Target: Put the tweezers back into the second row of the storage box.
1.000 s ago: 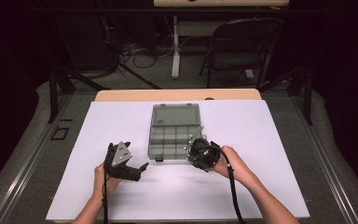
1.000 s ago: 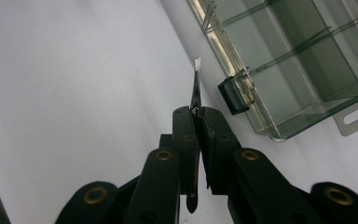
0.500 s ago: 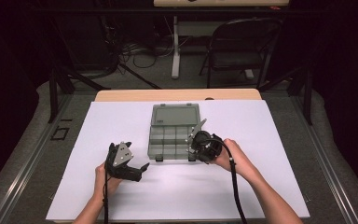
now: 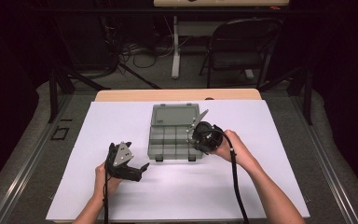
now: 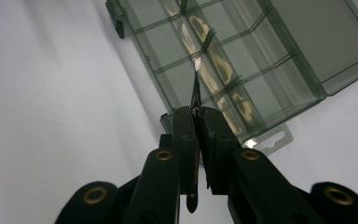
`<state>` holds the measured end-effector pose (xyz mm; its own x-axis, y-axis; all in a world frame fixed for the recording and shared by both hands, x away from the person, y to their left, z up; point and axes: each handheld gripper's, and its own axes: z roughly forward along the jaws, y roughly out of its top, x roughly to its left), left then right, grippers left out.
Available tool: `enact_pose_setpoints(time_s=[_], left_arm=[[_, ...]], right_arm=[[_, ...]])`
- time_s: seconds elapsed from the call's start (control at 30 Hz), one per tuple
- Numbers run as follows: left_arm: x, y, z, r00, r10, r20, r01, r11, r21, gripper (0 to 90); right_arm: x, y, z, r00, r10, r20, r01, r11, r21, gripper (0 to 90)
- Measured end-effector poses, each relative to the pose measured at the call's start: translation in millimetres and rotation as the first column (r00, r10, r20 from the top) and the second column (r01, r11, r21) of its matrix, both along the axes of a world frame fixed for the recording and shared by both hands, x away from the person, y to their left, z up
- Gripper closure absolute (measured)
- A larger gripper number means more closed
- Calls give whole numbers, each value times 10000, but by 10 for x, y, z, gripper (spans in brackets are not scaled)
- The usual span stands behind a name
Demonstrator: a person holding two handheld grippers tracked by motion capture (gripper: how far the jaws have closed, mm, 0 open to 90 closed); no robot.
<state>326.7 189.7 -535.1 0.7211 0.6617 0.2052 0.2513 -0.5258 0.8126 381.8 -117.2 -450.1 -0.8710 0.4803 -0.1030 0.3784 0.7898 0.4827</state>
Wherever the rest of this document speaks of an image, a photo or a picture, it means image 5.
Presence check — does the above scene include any clear grey compartment box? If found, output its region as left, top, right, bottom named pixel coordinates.
left=104, top=0, right=358, bottom=157

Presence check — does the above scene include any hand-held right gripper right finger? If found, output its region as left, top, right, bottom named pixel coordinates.
left=197, top=106, right=324, bottom=224

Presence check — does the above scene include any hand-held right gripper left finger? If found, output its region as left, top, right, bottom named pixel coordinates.
left=122, top=105, right=200, bottom=224

